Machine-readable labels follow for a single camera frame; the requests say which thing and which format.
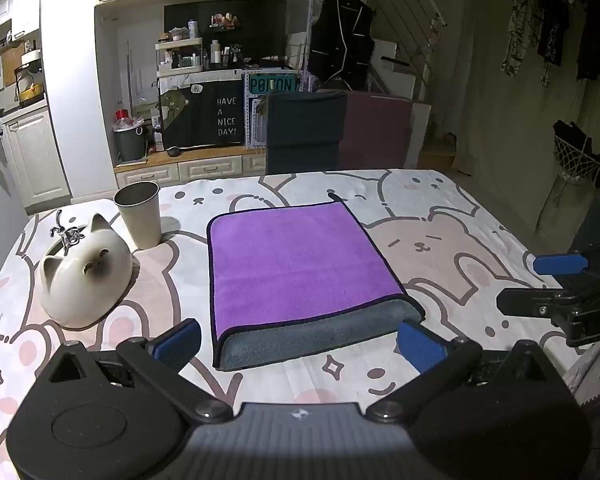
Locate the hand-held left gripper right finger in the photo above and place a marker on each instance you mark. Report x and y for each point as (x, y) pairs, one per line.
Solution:
(420, 351)

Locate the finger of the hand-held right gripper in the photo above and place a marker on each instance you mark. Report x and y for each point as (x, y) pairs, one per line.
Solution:
(530, 302)
(560, 263)

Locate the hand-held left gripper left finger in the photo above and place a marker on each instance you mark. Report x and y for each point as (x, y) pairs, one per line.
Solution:
(176, 346)

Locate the purple and grey towel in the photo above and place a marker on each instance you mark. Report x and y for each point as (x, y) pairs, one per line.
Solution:
(300, 270)

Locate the bunny print tablecloth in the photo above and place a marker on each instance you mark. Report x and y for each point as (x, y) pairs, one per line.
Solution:
(455, 240)

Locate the white net basket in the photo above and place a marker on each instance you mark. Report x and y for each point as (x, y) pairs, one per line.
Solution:
(577, 155)

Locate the white cat-shaped ceramic bowl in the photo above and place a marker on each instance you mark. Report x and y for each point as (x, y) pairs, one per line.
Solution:
(87, 280)

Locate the beige cup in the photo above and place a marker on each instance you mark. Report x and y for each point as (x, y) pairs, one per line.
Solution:
(140, 215)

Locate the small silver metal figurine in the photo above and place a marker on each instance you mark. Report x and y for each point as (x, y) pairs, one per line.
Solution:
(66, 236)

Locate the white drawer cabinet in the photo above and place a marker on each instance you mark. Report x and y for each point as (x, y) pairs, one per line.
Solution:
(190, 169)

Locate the dark green trash bin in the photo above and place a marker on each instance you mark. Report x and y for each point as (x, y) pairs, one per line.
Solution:
(130, 142)

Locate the maroon board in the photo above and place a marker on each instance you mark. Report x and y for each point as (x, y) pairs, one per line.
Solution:
(377, 130)

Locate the black hanging garment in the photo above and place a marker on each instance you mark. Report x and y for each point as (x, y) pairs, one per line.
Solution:
(592, 35)
(552, 25)

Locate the black have a nice day sign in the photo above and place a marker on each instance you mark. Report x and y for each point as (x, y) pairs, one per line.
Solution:
(205, 115)

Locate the white kitchen cabinet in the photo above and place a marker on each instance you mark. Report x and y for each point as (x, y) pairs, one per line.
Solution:
(37, 157)

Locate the patterned hanging garment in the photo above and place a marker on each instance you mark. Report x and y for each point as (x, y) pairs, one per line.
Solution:
(519, 25)

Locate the dark upholstered chair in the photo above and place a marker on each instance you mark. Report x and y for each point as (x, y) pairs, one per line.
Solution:
(304, 130)

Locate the teal sign plate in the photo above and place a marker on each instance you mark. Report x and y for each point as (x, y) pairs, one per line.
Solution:
(272, 85)

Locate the yellow kettle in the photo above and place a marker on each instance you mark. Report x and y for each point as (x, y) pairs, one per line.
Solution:
(30, 92)

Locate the white shelf organizer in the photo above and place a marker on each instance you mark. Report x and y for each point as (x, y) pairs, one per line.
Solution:
(179, 52)

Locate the black vest with white trim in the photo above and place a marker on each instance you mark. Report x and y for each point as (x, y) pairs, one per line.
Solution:
(341, 40)

